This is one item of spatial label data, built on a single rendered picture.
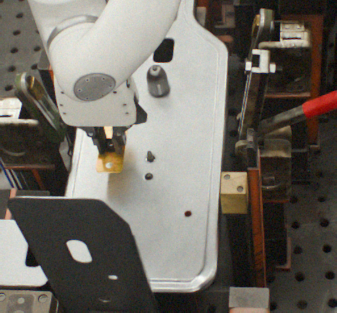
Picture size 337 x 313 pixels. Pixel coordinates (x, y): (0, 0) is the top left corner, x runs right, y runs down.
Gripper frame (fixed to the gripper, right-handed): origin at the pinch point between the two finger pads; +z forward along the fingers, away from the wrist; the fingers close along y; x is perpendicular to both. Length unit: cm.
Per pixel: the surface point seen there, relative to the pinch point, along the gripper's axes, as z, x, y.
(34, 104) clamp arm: -2.6, -3.9, 10.8
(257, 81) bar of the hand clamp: -14.5, 1.8, -21.0
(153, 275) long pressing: 5.3, 18.3, -7.3
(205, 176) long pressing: 5.3, 2.9, -13.2
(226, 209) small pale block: 3.0, 9.5, -16.6
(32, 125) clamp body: 1.4, -3.1, 12.0
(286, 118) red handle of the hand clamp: -5.2, 0.5, -24.4
